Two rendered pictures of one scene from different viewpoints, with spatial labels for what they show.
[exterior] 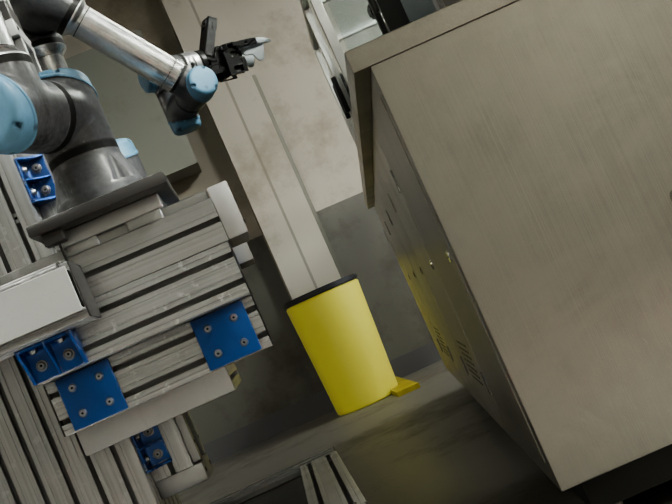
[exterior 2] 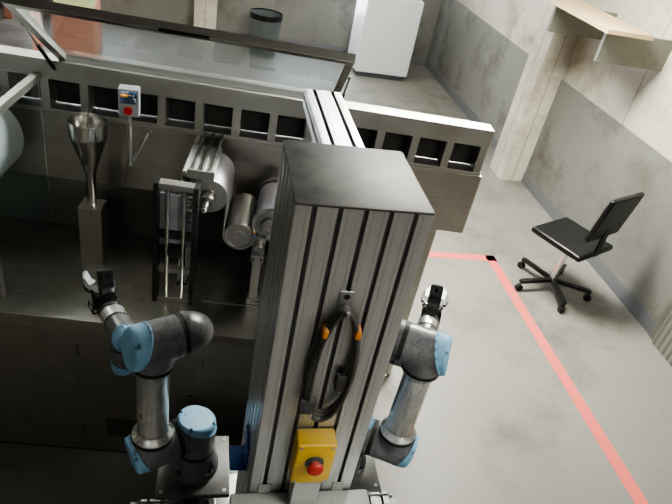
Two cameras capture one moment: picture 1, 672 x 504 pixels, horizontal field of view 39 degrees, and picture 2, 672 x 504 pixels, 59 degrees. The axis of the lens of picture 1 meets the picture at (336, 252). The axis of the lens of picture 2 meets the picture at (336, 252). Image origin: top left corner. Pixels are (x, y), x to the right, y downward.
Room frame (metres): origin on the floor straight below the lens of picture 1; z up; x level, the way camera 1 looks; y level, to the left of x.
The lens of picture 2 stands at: (1.92, 1.59, 2.52)
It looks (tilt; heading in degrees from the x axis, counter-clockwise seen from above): 33 degrees down; 260
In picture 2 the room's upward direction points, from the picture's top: 12 degrees clockwise
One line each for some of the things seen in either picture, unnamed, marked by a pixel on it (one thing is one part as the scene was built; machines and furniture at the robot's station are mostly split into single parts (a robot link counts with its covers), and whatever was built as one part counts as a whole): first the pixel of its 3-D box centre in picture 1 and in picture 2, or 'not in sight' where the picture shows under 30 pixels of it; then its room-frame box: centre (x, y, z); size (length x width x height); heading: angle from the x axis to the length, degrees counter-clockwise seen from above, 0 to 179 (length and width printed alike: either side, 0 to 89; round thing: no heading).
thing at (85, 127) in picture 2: not in sight; (88, 127); (2.57, -0.57, 1.50); 0.14 x 0.14 x 0.06
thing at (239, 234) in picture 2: not in sight; (241, 220); (1.97, -0.57, 1.17); 0.26 x 0.12 x 0.12; 89
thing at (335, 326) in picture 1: (344, 345); not in sight; (5.05, 0.16, 0.33); 0.43 x 0.42 x 0.66; 96
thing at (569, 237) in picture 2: not in sight; (572, 238); (-0.40, -2.01, 0.48); 0.61 x 0.61 x 0.96
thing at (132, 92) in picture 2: not in sight; (129, 101); (2.40, -0.49, 1.66); 0.07 x 0.07 x 0.10; 6
